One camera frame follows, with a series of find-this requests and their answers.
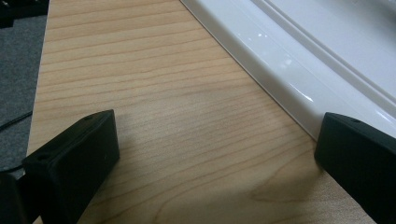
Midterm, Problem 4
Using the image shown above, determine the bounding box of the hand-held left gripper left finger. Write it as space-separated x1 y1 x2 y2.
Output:
21 108 121 224

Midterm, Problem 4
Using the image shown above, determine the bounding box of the black stand with square base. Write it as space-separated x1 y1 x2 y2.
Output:
0 0 50 30

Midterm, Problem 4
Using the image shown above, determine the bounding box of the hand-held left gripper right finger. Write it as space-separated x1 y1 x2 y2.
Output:
313 111 396 224

